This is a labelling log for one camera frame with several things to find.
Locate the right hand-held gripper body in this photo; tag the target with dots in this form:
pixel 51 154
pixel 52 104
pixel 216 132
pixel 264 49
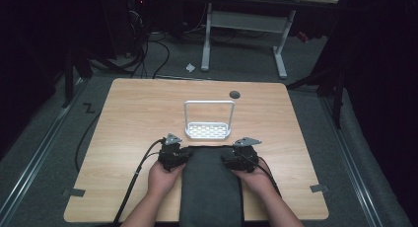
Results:
pixel 244 159

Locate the small red object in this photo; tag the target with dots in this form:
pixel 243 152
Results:
pixel 303 37

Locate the person's right hand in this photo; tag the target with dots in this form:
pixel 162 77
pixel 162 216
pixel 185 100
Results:
pixel 254 181

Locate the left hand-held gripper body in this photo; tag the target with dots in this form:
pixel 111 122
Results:
pixel 171 154

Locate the grey tape strip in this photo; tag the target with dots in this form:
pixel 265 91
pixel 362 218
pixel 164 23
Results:
pixel 318 188
pixel 75 192

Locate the yellow and grey microfibre cloth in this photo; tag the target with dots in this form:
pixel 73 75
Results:
pixel 212 190

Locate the white metal cloth rack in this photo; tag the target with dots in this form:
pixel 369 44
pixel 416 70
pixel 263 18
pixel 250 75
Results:
pixel 207 130

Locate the black metal stand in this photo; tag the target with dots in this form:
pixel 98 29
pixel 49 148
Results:
pixel 336 98
pixel 69 79

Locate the metal floor rail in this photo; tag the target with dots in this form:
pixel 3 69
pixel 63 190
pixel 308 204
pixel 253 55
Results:
pixel 351 164
pixel 36 148

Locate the wooden desk with white legs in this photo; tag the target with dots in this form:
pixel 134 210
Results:
pixel 249 21

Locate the black round table grommet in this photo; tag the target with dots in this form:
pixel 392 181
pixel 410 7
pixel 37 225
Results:
pixel 234 94

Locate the person's left hand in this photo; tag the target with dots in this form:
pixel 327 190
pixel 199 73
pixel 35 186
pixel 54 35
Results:
pixel 164 182

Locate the black zigzag floor tape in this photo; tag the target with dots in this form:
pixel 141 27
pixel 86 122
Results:
pixel 88 108

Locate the dark computer tower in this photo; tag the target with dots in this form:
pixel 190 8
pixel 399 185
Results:
pixel 136 19

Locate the white crumpled paper scrap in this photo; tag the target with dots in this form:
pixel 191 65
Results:
pixel 190 67

